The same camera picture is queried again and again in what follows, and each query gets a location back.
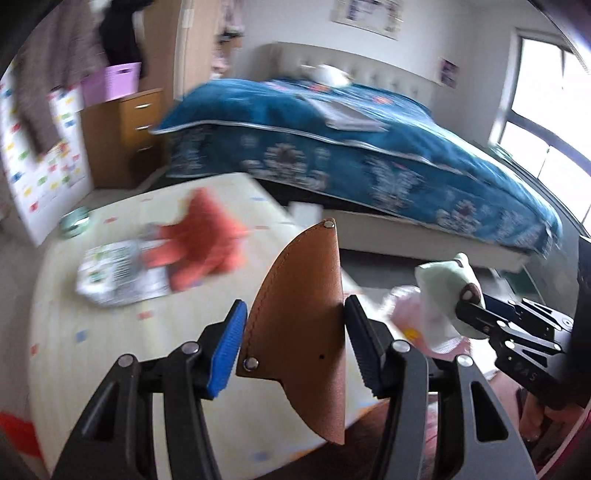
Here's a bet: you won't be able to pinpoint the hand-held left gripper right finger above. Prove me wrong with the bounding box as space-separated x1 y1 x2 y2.
344 295 539 480

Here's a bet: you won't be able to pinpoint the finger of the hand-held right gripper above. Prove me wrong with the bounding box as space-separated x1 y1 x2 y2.
482 294 574 339
455 300 568 355

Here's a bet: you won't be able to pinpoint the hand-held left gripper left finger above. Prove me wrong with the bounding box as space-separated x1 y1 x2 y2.
48 299 250 480

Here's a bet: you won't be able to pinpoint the pale green plush toy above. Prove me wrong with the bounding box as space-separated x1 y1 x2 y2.
414 253 485 344

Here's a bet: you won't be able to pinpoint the pink plastic bag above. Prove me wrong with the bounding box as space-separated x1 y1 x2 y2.
383 284 472 356

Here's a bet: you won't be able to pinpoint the brown leather sheath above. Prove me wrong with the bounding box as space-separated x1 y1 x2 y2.
235 218 347 446

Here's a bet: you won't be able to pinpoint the person's right hand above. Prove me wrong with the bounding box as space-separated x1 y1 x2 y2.
518 388 578 446

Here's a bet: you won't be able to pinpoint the orange cloth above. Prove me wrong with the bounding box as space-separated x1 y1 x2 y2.
145 187 252 291

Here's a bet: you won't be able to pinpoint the silver printed packet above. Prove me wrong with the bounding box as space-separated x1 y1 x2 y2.
76 237 174 305

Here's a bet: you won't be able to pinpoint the white cardboard box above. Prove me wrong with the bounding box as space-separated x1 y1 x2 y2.
287 200 325 228

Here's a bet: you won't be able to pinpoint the bed with blue quilt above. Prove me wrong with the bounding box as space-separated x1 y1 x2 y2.
152 78 564 257

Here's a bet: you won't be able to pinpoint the red stool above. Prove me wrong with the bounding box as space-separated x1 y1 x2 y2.
0 410 40 464

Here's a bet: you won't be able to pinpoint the window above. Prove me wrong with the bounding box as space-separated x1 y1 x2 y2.
489 28 591 236

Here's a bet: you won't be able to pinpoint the white paper stack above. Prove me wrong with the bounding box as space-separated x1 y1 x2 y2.
314 99 389 132

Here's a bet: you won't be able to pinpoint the wooden nightstand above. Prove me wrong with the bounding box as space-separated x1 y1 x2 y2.
81 88 169 190

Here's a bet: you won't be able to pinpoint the polka dot fabric wardrobe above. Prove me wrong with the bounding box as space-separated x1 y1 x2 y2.
0 55 95 247

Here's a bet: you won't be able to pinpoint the white plush toy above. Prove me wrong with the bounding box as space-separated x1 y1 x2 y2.
300 64 354 88

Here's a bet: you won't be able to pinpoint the purple storage basket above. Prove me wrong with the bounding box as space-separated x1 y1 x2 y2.
81 62 141 109

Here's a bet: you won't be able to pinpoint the tall wooden wardrobe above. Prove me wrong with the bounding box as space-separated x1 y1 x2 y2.
173 0 218 100

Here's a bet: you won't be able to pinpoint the brown coat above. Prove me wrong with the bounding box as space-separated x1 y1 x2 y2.
14 0 107 155

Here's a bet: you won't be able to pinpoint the pink hanging clothes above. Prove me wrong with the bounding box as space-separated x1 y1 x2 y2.
212 0 245 70

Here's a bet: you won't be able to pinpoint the black coat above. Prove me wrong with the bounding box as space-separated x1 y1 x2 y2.
99 0 153 79

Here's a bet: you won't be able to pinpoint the small wall picture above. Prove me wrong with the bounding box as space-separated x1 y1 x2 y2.
436 58 460 88

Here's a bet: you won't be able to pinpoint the white upholstered bed frame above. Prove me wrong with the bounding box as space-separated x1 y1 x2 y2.
268 41 529 273

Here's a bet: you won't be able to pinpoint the wall poster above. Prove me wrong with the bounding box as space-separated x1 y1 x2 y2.
329 0 404 40

